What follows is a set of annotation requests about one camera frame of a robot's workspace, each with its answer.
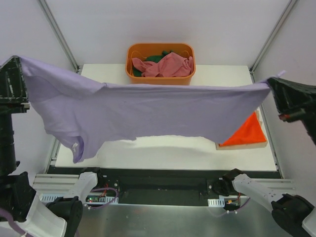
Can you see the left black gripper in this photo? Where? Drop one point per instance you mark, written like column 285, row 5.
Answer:
column 13, row 104

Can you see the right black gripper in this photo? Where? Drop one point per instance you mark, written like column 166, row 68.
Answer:
column 296, row 111

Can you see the lavender t shirt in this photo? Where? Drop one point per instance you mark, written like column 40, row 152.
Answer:
column 83, row 114

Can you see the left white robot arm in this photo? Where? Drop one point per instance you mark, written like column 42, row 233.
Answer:
column 20, row 206

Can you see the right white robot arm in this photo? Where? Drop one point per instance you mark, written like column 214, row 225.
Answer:
column 293, row 214

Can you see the orange folded t shirt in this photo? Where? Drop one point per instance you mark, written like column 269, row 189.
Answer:
column 248, row 134

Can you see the pink t shirt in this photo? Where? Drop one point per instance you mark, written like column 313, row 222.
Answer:
column 171, row 65

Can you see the orange plastic bin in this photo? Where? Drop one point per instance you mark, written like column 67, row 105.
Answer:
column 144, row 50

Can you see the green t shirt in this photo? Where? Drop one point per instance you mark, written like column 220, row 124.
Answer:
column 153, row 58

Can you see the left aluminium frame post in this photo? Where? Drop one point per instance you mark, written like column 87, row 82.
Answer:
column 58, row 34

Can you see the aluminium frame post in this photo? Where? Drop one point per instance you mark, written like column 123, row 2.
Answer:
column 273, row 34
column 58, row 34

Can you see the right aluminium frame post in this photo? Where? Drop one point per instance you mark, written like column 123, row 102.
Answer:
column 273, row 34

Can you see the front aluminium rail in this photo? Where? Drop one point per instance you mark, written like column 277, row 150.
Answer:
column 61, row 183

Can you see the right white cable duct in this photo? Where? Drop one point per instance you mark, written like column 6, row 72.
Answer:
column 222, row 202

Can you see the white cable duct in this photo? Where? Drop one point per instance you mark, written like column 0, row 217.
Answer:
column 222, row 202
column 91, row 200

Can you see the left white cable duct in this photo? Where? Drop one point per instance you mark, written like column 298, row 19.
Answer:
column 91, row 200

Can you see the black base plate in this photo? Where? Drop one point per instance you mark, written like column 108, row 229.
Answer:
column 181, row 187

